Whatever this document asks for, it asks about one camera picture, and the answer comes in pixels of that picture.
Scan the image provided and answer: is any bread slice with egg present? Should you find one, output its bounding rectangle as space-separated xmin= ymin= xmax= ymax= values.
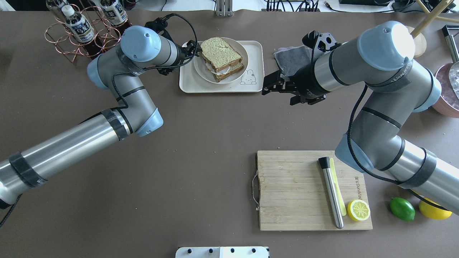
xmin=205 ymin=63 xmax=246 ymax=83

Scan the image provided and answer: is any tea bottle middle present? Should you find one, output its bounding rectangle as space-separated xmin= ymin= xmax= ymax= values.
xmin=100 ymin=0 xmax=127 ymax=27

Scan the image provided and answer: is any white round plate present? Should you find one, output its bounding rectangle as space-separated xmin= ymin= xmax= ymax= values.
xmin=193 ymin=37 xmax=249 ymax=84

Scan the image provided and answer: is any tea bottle back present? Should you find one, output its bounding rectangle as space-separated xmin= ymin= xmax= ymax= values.
xmin=46 ymin=0 xmax=68 ymax=21

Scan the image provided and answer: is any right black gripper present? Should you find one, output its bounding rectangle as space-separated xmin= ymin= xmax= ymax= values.
xmin=262 ymin=68 xmax=327 ymax=106

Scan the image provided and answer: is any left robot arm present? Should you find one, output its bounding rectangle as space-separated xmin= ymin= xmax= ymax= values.
xmin=0 ymin=25 xmax=199 ymax=210

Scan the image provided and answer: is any beige serving tray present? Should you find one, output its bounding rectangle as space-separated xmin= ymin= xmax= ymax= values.
xmin=179 ymin=37 xmax=264 ymax=93

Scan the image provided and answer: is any steel muddler black tip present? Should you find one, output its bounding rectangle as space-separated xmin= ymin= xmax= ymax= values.
xmin=318 ymin=157 xmax=344 ymax=229

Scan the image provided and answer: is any aluminium frame post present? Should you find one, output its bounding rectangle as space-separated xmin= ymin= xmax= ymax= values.
xmin=215 ymin=0 xmax=233 ymax=17

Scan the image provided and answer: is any yellow lemon near lime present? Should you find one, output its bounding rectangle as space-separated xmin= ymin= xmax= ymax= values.
xmin=418 ymin=200 xmax=452 ymax=219

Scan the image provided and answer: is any tea bottle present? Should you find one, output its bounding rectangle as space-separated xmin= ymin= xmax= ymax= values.
xmin=62 ymin=5 xmax=95 ymax=43
xmin=100 ymin=0 xmax=127 ymax=27
xmin=46 ymin=0 xmax=68 ymax=21

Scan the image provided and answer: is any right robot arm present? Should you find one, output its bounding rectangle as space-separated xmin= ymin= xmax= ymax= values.
xmin=262 ymin=21 xmax=459 ymax=214

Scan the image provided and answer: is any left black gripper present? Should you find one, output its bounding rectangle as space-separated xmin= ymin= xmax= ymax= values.
xmin=179 ymin=40 xmax=202 ymax=66

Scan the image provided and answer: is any half lemon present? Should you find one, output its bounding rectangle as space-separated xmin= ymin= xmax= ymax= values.
xmin=346 ymin=199 xmax=370 ymax=221

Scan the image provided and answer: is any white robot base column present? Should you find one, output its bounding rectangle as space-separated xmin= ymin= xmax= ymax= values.
xmin=175 ymin=245 xmax=270 ymax=258

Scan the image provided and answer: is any yellow plastic knife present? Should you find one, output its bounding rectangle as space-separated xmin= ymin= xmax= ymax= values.
xmin=330 ymin=157 xmax=346 ymax=216

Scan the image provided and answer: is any tea bottle front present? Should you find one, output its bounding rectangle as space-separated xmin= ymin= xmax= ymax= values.
xmin=62 ymin=5 xmax=95 ymax=43

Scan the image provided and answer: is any green lime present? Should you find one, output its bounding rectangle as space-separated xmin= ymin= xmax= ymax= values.
xmin=389 ymin=197 xmax=415 ymax=221

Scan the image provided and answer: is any bamboo cutting board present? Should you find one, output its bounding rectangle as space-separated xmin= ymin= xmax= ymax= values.
xmin=256 ymin=150 xmax=369 ymax=231

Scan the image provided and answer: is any copper wire bottle rack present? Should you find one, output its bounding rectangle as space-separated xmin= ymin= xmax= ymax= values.
xmin=45 ymin=0 xmax=132 ymax=63

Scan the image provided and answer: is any pink bowl with ice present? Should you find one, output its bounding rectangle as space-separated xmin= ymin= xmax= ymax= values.
xmin=432 ymin=63 xmax=459 ymax=119

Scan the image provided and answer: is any metal ice scoop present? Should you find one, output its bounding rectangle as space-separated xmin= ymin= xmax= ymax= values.
xmin=442 ymin=25 xmax=459 ymax=98

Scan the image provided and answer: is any grey folded cloth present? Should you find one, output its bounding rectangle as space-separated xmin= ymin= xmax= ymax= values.
xmin=274 ymin=46 xmax=312 ymax=81

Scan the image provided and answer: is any wooden mug tree stand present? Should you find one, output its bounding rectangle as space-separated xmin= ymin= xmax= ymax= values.
xmin=410 ymin=0 xmax=458 ymax=58

